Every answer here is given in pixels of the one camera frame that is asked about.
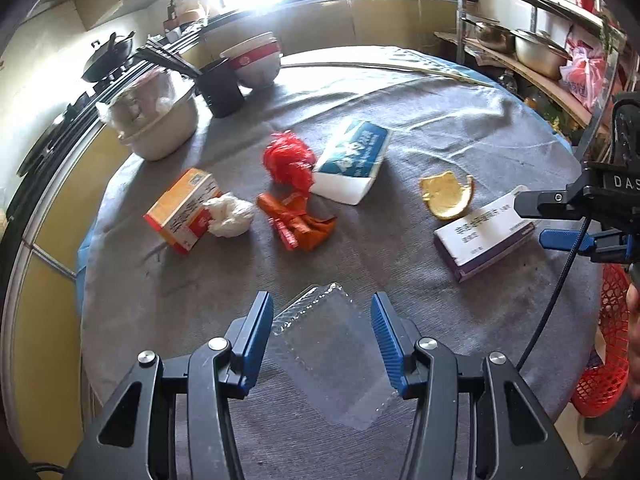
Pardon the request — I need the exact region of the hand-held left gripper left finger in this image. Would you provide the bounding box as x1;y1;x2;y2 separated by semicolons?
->
65;290;275;480

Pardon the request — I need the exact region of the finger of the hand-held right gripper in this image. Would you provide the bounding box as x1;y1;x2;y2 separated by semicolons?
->
514;180;588;221
539;229;626;261

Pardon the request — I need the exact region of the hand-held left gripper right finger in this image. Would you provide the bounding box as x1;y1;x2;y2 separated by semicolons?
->
370;291;581;480

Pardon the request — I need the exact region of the clear plastic tray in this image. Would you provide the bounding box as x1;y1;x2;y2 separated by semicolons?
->
270;282;401;431

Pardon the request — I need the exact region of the purple white medicine box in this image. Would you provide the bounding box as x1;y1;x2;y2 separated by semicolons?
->
433;185;538;282

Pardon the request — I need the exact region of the orange peel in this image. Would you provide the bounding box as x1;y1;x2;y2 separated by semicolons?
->
419;171;475;221

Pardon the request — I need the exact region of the orange snack wrapper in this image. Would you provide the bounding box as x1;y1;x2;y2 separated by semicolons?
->
256;192;337;252

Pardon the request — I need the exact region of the white tissue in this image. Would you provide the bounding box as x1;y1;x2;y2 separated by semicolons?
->
203;193;256;237

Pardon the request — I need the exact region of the red plastic basket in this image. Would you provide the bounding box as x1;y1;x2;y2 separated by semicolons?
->
570;262;632;418

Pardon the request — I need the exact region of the orange medicine box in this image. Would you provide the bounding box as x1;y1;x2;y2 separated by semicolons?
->
143;168;223;255

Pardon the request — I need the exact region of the red plastic bag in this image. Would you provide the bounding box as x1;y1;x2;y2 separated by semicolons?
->
263;131;317;196

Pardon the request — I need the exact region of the blue white tissue pack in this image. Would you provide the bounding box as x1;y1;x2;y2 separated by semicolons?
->
312;116;390;206

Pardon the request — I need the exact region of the grey tablecloth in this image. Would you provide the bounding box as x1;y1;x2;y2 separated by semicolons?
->
77;46;606;480

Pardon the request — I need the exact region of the pink plastic bag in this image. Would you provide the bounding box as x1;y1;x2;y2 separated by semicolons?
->
559;27;608;108

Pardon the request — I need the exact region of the steel pot with lid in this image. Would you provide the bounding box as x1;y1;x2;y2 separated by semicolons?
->
510;29;571;81

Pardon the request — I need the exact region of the blue table cover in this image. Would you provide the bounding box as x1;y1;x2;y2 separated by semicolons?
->
75;55;573;286

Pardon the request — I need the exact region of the metal shelf rack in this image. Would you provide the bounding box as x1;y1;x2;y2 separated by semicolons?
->
452;0;631;161

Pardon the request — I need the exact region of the metal basin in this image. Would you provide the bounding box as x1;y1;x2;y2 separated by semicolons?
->
102;72;199;162

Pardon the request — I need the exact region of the black chopstick holder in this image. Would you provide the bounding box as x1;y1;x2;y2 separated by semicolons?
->
197;57;247;118

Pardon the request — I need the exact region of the plastic-wrapped bowl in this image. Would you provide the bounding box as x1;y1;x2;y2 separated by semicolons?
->
97;71;193;131

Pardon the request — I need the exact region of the red white bowl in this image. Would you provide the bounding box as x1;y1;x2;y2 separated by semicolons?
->
220;31;278;58
230;42;282;90

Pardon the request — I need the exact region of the black gas stove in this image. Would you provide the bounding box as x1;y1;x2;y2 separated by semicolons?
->
17;60;151;176

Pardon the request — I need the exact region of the bundle of black chopsticks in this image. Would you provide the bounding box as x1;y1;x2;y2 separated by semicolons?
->
132;46;203;78

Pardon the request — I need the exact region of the black wok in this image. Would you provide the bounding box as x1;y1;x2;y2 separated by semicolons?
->
81;31;137;83

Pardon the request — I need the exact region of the black cable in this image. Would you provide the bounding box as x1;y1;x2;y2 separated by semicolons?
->
515;217;593;373

